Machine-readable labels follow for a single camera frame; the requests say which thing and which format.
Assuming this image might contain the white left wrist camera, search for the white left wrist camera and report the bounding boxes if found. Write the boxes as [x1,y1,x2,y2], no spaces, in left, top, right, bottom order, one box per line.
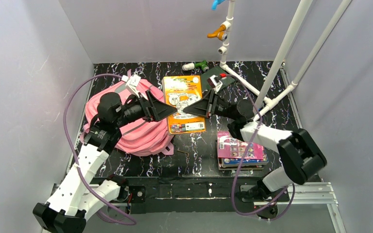
[121,74,141,98]

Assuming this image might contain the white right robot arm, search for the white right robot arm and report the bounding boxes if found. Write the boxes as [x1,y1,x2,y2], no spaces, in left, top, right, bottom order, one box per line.
[184,90,327,196]

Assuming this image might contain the white pvc pipe frame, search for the white pvc pipe frame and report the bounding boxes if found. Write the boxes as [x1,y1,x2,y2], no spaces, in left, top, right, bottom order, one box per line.
[218,0,354,121]

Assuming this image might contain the aluminium rail frame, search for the aluminium rail frame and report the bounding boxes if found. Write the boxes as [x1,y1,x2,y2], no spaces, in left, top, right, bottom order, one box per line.
[41,66,347,233]

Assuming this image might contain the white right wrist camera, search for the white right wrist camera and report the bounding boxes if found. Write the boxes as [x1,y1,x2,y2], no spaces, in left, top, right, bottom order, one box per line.
[207,73,227,94]

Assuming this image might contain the green white pipe fitting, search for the green white pipe fitting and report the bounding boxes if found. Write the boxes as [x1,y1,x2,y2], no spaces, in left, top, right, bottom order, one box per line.
[182,60,209,72]

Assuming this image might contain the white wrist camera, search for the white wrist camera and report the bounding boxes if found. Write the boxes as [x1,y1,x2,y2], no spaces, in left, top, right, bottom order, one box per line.
[121,74,141,98]
[207,73,227,94]

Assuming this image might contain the orange tap handle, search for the orange tap handle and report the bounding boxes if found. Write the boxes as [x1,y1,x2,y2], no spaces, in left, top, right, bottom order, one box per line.
[207,24,228,41]

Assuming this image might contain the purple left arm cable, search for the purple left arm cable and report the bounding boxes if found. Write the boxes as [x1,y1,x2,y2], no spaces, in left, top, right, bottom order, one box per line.
[63,73,138,226]

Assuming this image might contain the dark green notebook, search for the dark green notebook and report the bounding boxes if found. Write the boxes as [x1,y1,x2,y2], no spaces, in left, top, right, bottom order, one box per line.
[208,66,236,88]

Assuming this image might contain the pink student backpack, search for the pink student backpack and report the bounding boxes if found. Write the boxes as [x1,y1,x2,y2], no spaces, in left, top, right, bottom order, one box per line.
[85,78,174,157]

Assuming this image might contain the stacked grey books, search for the stacked grey books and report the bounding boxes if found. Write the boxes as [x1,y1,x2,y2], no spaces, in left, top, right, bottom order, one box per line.
[218,157,268,171]

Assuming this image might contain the orange activity book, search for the orange activity book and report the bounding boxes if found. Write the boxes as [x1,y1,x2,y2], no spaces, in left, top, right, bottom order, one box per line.
[162,75,206,134]

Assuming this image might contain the pink sticker book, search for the pink sticker book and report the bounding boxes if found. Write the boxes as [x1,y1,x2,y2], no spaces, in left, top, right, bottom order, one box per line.
[217,131,268,165]

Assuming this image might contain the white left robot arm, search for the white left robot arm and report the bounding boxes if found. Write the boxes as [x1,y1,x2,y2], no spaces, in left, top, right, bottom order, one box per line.
[33,91,177,233]

